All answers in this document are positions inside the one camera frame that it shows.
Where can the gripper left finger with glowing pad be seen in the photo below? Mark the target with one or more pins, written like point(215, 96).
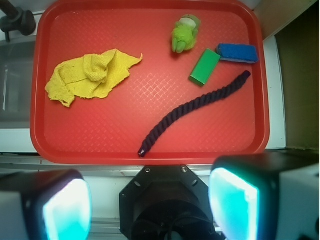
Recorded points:
point(45, 205)

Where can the green plush toy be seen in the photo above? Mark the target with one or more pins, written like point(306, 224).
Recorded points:
point(185, 33)

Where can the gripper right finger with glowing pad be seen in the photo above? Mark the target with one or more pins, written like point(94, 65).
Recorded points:
point(273, 195)

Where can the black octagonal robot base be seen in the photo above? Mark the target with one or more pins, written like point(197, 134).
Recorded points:
point(166, 203)

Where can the yellow cloth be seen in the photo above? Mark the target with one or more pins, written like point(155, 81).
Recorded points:
point(90, 76)

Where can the red plastic tray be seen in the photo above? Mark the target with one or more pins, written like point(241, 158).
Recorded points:
point(110, 131)

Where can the stainless steel sink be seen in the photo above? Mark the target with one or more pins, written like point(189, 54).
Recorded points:
point(16, 73)

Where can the blue sponge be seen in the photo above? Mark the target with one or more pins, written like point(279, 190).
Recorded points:
point(238, 53)

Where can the green block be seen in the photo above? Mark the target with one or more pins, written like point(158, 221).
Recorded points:
point(204, 67)

